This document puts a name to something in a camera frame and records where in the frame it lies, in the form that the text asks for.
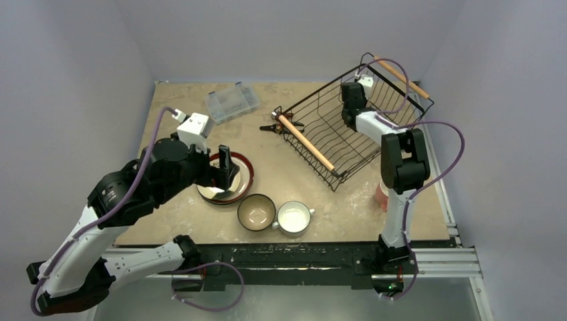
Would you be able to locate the brown bowl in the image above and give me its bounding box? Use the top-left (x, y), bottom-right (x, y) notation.
top-left (237, 193), bottom-right (276, 232)

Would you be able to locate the red black lacquer plate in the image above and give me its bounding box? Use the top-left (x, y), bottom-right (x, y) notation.
top-left (196, 151), bottom-right (255, 206)

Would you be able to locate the black wire dish rack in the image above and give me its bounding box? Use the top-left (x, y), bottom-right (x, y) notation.
top-left (283, 53), bottom-right (434, 191)

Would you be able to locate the clear plastic organizer box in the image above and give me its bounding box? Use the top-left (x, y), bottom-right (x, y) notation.
top-left (204, 82), bottom-right (260, 125)

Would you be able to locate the white two-handled soup cup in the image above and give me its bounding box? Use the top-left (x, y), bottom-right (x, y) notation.
top-left (271, 201), bottom-right (316, 237)

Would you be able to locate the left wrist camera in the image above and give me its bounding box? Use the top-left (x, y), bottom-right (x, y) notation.
top-left (172, 109), bottom-right (215, 154)

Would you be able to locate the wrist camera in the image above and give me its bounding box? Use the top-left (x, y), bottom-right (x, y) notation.
top-left (356, 74), bottom-right (374, 99)
top-left (172, 109), bottom-right (215, 154)

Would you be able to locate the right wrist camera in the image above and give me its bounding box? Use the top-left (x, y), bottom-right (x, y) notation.
top-left (356, 74), bottom-right (374, 99)

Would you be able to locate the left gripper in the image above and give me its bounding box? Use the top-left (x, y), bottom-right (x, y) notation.
top-left (158, 136), bottom-right (239, 203)

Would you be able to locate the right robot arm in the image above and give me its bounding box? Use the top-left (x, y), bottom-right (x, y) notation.
top-left (340, 82), bottom-right (431, 272)

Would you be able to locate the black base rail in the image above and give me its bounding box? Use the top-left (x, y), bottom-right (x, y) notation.
top-left (106, 240), bottom-right (481, 291)

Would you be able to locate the beige round plate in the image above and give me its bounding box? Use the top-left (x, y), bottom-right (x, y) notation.
top-left (196, 160), bottom-right (249, 201)

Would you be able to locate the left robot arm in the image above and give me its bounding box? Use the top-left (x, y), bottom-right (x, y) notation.
top-left (26, 137), bottom-right (239, 317)

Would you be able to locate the salmon pink mug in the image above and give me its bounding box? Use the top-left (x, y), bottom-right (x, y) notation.
top-left (374, 181), bottom-right (388, 212)

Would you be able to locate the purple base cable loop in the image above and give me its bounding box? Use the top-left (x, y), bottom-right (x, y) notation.
top-left (171, 260), bottom-right (245, 312)

